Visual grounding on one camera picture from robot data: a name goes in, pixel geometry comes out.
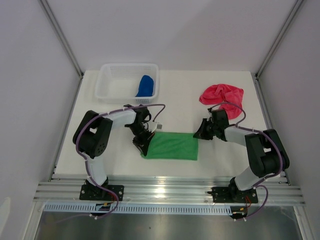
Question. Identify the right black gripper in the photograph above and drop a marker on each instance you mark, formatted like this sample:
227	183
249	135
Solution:
201	133

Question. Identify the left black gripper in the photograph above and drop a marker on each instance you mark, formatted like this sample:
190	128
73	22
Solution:
142	145

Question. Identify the green towel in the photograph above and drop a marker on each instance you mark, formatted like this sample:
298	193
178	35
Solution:
172	146

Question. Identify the blue towel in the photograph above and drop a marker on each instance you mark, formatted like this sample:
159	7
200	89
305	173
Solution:
146	87

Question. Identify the white plastic basket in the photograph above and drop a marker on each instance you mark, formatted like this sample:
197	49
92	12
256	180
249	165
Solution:
117	83

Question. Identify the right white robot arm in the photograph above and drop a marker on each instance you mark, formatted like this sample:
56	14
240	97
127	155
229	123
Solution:
266	154

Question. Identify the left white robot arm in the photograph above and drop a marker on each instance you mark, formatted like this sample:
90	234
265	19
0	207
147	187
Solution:
92	136

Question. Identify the pink towel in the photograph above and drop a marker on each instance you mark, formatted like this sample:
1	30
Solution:
224	93

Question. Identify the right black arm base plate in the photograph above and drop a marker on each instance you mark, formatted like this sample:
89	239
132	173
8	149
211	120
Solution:
227	195

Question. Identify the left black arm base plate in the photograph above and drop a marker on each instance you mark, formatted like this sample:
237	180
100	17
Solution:
91	192

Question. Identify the aluminium rail frame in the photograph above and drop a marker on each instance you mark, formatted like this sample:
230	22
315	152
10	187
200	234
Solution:
166	190

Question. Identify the white slotted cable duct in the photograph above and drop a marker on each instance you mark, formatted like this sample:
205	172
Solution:
130	208

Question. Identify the right aluminium corner post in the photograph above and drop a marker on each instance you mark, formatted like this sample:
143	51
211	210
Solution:
284	29

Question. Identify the aluminium corner post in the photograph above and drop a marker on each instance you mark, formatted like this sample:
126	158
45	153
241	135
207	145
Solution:
50	15
284	29

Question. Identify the left aluminium corner post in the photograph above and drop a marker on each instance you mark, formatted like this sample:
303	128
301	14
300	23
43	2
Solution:
50	15

